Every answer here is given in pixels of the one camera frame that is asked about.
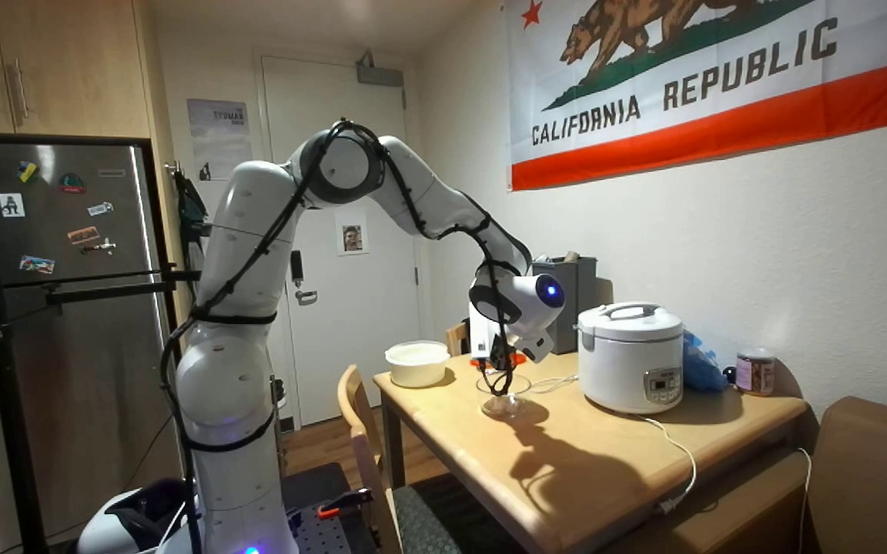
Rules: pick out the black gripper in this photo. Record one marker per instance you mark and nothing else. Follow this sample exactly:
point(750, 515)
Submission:
point(500, 343)

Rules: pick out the white paper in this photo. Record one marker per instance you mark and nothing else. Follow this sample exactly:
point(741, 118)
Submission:
point(500, 407)

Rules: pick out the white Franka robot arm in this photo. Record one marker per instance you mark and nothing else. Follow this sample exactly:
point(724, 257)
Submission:
point(247, 257)

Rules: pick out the clear glass bowl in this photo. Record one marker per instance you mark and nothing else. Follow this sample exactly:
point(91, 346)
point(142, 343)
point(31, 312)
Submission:
point(532, 395)

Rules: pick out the white plastic bowl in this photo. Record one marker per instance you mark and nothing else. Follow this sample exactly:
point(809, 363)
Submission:
point(417, 363)

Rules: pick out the wooden chair behind table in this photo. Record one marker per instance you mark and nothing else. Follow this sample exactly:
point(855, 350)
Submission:
point(458, 339)

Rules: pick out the white rice cooker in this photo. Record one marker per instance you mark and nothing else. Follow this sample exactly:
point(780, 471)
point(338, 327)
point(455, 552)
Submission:
point(630, 357)

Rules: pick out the white door with closer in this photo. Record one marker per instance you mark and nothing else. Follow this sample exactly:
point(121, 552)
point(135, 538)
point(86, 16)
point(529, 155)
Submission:
point(346, 288)

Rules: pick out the dark patterned seat cushion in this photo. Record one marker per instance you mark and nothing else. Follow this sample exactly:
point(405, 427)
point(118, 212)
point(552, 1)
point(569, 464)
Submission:
point(428, 523)

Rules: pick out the small picture on door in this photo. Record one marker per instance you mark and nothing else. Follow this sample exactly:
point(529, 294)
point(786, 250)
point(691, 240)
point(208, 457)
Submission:
point(352, 239)

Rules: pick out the blue plastic bag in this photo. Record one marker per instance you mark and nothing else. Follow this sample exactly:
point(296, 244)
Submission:
point(702, 363)

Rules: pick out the black door lock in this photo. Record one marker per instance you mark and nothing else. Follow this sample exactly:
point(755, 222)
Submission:
point(306, 279)

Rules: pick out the small cylindrical can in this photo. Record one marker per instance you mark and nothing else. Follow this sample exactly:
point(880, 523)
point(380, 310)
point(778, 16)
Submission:
point(755, 375)

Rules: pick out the grey door closer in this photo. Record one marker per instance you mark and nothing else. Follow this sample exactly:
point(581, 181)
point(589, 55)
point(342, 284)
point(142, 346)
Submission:
point(380, 73)

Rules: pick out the California Republic flag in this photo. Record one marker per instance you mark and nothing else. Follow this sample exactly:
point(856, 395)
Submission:
point(723, 94)

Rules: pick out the dark hanging garment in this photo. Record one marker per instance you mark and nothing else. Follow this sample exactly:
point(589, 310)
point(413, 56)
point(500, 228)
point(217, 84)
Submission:
point(188, 203)

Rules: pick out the white black rounded object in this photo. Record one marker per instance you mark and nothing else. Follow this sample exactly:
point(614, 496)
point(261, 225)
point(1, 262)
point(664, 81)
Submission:
point(131, 518)

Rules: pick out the stainless steel refrigerator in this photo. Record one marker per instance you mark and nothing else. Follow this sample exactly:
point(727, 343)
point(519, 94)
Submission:
point(76, 339)

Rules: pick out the brown rectangular fridge magnet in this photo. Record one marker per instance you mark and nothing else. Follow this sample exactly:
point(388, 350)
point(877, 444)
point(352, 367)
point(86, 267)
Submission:
point(83, 239)

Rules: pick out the blue oval fridge magnet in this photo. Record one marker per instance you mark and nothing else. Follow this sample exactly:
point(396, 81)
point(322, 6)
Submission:
point(38, 267)

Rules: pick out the white photo fridge magnet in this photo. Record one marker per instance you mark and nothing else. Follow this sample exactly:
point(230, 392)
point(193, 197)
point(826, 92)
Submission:
point(10, 203)

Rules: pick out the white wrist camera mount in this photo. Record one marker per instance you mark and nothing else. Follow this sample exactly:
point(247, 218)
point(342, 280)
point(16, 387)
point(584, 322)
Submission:
point(482, 327)

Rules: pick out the paper notice on wall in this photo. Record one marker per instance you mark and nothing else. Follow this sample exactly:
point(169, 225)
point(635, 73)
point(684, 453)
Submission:
point(217, 118)

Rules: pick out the wooden wall cabinet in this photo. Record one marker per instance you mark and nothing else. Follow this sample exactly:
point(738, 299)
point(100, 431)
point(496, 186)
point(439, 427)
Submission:
point(55, 64)

